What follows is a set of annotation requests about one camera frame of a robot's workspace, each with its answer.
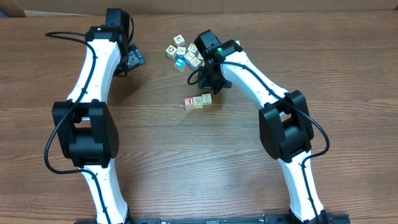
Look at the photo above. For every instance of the green letter R block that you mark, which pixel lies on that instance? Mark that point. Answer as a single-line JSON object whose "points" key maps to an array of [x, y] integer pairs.
{"points": [[206, 99]]}

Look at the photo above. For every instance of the red number three block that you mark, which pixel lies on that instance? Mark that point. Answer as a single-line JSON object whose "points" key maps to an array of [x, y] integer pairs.
{"points": [[188, 103]]}

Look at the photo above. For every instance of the blue-sided block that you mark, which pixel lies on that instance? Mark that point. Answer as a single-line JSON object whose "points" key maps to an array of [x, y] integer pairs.
{"points": [[180, 64]]}

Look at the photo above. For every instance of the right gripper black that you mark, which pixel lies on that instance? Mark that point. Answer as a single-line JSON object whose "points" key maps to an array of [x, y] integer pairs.
{"points": [[206, 84]]}

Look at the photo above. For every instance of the green print block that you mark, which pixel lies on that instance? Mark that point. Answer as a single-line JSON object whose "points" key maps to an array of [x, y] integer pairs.
{"points": [[193, 49]]}

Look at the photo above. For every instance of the yellow-sided block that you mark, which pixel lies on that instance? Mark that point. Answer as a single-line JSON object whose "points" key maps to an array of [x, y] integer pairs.
{"points": [[197, 102]]}

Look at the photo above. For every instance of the white block lower left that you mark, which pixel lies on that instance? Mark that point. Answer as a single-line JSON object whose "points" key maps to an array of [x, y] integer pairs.
{"points": [[195, 63]]}

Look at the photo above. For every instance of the left red circle block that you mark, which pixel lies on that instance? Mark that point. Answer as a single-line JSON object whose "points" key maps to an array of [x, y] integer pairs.
{"points": [[171, 51]]}

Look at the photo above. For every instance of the white block blue print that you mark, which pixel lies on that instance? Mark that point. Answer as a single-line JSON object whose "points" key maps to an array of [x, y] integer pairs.
{"points": [[181, 51]]}

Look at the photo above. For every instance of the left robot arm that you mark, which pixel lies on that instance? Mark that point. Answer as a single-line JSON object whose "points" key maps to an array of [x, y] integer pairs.
{"points": [[84, 126]]}

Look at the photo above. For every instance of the white block green side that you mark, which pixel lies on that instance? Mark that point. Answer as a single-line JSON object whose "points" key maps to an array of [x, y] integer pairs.
{"points": [[200, 58]]}

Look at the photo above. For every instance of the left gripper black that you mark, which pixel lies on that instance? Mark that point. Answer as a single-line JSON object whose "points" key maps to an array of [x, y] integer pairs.
{"points": [[135, 57]]}

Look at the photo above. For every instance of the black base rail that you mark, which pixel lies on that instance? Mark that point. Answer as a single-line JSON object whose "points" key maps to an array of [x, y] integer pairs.
{"points": [[327, 218]]}

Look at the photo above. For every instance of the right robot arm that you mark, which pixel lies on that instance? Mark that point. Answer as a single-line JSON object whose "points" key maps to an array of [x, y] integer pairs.
{"points": [[285, 126]]}

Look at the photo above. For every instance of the top red picture block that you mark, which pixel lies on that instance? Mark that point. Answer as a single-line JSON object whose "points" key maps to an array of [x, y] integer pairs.
{"points": [[179, 41]]}

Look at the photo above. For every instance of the white block centre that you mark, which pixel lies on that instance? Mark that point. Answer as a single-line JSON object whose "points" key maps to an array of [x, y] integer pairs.
{"points": [[189, 56]]}

